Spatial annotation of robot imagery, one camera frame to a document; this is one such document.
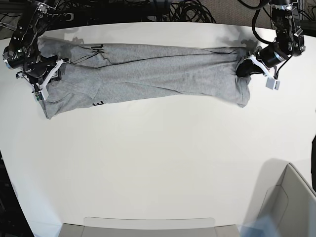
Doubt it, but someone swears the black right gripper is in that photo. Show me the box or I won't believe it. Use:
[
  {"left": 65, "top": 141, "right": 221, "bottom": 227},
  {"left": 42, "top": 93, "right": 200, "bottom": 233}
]
[{"left": 16, "top": 56, "right": 58, "bottom": 85}]

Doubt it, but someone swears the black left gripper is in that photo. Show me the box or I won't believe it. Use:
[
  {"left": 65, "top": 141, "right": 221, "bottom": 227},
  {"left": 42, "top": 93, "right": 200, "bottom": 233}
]
[{"left": 236, "top": 46, "right": 284, "bottom": 78}]

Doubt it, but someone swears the grey T-shirt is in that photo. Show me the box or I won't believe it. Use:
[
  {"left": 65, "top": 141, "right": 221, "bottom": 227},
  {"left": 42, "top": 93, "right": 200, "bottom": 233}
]
[{"left": 38, "top": 38, "right": 251, "bottom": 119}]

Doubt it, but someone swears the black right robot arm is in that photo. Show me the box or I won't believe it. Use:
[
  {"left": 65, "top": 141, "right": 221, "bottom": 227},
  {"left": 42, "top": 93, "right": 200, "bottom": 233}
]
[{"left": 2, "top": 0, "right": 58, "bottom": 88}]

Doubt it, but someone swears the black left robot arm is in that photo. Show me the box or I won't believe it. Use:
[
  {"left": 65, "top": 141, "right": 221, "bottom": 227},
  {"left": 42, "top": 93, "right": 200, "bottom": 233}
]
[{"left": 236, "top": 0, "right": 306, "bottom": 79}]

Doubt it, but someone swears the black power strip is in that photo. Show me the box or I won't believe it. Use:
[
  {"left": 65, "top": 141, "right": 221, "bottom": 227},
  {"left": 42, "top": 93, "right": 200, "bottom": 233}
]
[{"left": 48, "top": 13, "right": 75, "bottom": 22}]

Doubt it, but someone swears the grey bin right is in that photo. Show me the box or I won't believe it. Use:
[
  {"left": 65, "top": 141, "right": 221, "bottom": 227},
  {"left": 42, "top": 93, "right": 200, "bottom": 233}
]
[{"left": 257, "top": 164, "right": 316, "bottom": 237}]

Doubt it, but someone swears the grey bin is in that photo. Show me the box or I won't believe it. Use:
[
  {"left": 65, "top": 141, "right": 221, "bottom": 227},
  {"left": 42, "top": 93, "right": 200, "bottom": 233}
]
[
  {"left": 257, "top": 164, "right": 316, "bottom": 237},
  {"left": 59, "top": 217, "right": 240, "bottom": 237}
]

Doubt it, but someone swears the grey bin bottom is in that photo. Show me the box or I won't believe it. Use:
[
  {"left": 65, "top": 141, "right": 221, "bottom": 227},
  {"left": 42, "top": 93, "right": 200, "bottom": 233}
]
[{"left": 59, "top": 217, "right": 240, "bottom": 237}]

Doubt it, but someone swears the blue cloth in bin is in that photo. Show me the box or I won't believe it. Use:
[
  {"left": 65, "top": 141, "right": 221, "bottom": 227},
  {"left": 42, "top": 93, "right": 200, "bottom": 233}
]
[{"left": 239, "top": 215, "right": 276, "bottom": 237}]

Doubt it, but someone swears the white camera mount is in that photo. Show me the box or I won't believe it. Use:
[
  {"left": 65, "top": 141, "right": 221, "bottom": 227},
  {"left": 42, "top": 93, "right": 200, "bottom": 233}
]
[
  {"left": 32, "top": 58, "right": 70, "bottom": 102},
  {"left": 240, "top": 54, "right": 280, "bottom": 90}
]

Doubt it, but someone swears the black cable bundle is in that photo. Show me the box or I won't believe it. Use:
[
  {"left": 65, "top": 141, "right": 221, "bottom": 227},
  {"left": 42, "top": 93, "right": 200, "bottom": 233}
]
[{"left": 170, "top": 0, "right": 217, "bottom": 23}]

